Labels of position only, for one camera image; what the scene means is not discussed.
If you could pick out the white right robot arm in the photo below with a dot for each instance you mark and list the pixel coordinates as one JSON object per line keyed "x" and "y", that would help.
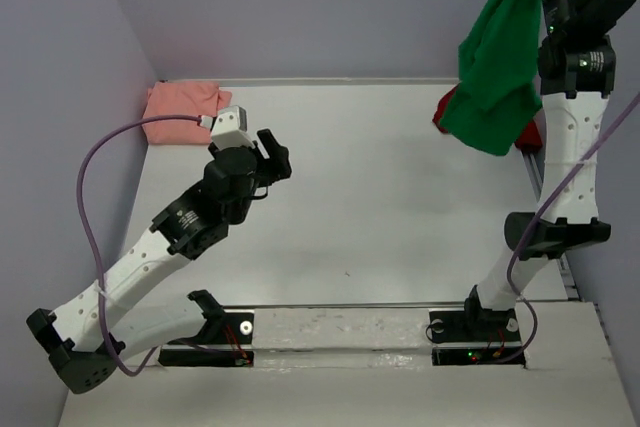
{"x": 577, "y": 66}

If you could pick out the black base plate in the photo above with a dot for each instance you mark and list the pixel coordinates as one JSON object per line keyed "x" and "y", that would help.
{"x": 456, "y": 341}
{"x": 227, "y": 346}

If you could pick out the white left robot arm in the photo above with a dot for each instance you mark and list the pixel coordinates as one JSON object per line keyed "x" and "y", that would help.
{"x": 86, "y": 338}

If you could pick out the folded pink t-shirt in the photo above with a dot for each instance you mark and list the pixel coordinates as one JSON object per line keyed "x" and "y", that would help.
{"x": 191, "y": 98}

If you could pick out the green t-shirt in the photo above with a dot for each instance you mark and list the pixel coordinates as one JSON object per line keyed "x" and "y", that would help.
{"x": 497, "y": 63}

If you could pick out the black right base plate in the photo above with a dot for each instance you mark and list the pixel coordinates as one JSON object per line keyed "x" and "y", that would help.
{"x": 456, "y": 341}

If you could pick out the red t-shirt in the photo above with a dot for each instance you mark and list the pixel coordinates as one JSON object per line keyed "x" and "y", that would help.
{"x": 529, "y": 141}

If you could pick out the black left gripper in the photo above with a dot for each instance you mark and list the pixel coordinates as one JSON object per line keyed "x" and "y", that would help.
{"x": 280, "y": 168}

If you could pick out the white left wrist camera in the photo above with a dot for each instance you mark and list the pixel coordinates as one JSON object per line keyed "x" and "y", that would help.
{"x": 229, "y": 129}

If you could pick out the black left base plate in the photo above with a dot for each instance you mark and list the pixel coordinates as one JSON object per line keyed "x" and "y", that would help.
{"x": 227, "y": 346}

